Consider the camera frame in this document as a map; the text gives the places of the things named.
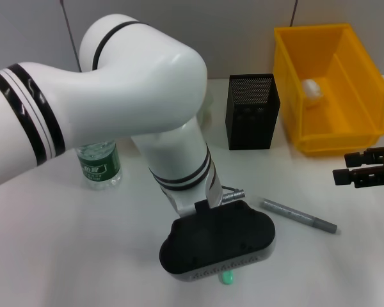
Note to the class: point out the black left wrist camera housing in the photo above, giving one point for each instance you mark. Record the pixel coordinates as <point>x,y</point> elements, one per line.
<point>217,236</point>

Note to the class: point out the green toothbrush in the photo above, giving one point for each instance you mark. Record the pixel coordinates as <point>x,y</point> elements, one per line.
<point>227,279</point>

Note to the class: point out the black mesh pen holder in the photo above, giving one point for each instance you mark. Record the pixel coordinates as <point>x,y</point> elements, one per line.
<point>251,128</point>

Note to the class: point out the white paper ball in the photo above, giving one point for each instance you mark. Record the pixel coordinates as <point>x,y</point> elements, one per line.
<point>313,91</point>

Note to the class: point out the grey marker pen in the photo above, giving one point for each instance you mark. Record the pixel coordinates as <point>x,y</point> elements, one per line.
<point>291,215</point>

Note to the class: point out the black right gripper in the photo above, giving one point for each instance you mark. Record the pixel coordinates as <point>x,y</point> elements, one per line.
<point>380,166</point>

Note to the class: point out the clear water bottle green label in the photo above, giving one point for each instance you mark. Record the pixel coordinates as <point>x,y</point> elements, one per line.
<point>99,166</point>

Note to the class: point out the yellow plastic bin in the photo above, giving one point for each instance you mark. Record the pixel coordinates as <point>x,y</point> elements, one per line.
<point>348,121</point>

